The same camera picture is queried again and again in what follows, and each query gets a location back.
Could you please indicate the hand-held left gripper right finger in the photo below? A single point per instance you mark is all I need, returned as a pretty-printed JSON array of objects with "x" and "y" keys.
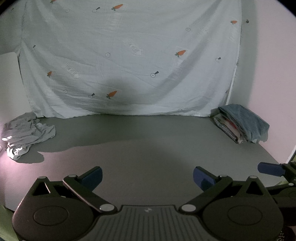
[{"x": 203, "y": 178}]

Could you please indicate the folded checked cloth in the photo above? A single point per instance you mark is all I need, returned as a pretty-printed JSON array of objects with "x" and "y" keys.
[{"x": 225, "y": 129}]

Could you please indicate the carrot print pale sheet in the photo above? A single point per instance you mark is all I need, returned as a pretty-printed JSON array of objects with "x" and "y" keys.
[{"x": 127, "y": 58}]

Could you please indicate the crumpled pale blue garment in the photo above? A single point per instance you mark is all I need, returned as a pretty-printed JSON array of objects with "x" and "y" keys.
[{"x": 27, "y": 132}]

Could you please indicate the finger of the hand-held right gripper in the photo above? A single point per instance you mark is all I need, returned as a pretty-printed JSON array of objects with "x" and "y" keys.
[
  {"x": 270, "y": 168},
  {"x": 283, "y": 189}
]

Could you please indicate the folded white red cloth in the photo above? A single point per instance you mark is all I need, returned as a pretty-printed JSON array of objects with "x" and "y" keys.
[{"x": 235, "y": 129}]

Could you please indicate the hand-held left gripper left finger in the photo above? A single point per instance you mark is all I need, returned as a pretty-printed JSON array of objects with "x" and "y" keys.
[{"x": 93, "y": 178}]

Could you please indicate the green cloth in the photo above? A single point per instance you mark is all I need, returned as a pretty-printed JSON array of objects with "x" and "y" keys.
[{"x": 4, "y": 224}]

